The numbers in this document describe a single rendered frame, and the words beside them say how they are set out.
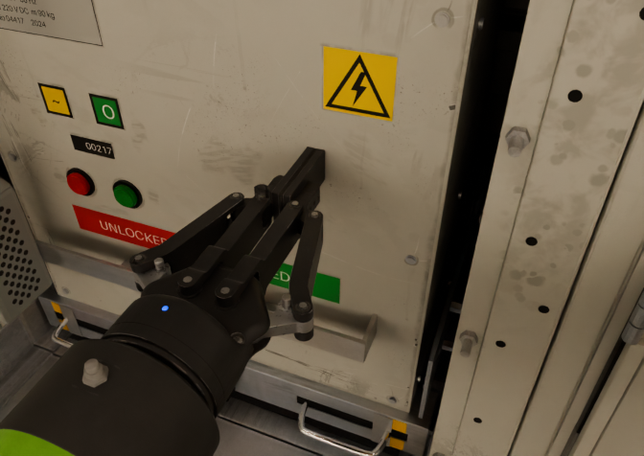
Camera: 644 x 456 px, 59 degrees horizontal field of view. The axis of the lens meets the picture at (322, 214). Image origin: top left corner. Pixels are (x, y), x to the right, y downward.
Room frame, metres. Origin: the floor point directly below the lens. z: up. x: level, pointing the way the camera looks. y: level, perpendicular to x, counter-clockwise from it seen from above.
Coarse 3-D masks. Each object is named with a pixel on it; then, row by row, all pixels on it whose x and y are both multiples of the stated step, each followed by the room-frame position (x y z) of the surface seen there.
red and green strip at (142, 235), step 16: (80, 208) 0.50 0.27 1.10; (80, 224) 0.51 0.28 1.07; (96, 224) 0.50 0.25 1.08; (112, 224) 0.49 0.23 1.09; (128, 224) 0.48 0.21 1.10; (144, 224) 0.47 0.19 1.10; (128, 240) 0.48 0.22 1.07; (144, 240) 0.48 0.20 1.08; (160, 240) 0.47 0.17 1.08; (288, 272) 0.41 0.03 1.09; (320, 288) 0.40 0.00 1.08; (336, 288) 0.39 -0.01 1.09
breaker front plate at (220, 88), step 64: (128, 0) 0.46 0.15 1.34; (192, 0) 0.44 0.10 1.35; (256, 0) 0.42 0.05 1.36; (320, 0) 0.40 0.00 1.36; (384, 0) 0.38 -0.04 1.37; (448, 0) 0.37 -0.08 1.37; (0, 64) 0.52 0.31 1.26; (64, 64) 0.49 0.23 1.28; (128, 64) 0.46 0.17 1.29; (192, 64) 0.44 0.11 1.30; (256, 64) 0.42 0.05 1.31; (320, 64) 0.40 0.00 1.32; (448, 64) 0.36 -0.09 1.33; (0, 128) 0.53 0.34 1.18; (64, 128) 0.50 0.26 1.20; (128, 128) 0.47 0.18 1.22; (192, 128) 0.44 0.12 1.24; (256, 128) 0.42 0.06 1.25; (320, 128) 0.40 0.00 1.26; (384, 128) 0.38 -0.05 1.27; (448, 128) 0.36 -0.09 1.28; (64, 192) 0.51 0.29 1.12; (192, 192) 0.45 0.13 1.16; (320, 192) 0.40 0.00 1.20; (384, 192) 0.38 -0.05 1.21; (128, 256) 0.49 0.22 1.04; (320, 256) 0.40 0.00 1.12; (384, 256) 0.38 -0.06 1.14; (320, 320) 0.40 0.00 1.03; (384, 320) 0.37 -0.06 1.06; (384, 384) 0.37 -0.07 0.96
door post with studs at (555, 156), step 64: (576, 0) 0.30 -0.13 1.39; (640, 0) 0.29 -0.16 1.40; (576, 64) 0.30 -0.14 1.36; (640, 64) 0.29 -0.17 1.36; (512, 128) 0.31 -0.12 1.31; (576, 128) 0.30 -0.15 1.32; (512, 192) 0.31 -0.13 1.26; (576, 192) 0.29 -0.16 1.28; (512, 256) 0.30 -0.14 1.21; (576, 256) 0.29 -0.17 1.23; (512, 320) 0.30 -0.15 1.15; (448, 384) 0.31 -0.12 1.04; (512, 384) 0.29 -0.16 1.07; (448, 448) 0.31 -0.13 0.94
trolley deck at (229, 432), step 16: (48, 368) 0.48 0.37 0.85; (32, 384) 0.45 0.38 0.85; (16, 400) 0.43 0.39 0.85; (0, 416) 0.41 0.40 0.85; (224, 432) 0.38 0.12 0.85; (240, 432) 0.38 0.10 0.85; (256, 432) 0.38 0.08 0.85; (224, 448) 0.36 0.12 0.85; (240, 448) 0.36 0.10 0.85; (256, 448) 0.36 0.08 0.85; (272, 448) 0.36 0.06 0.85; (288, 448) 0.36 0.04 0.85
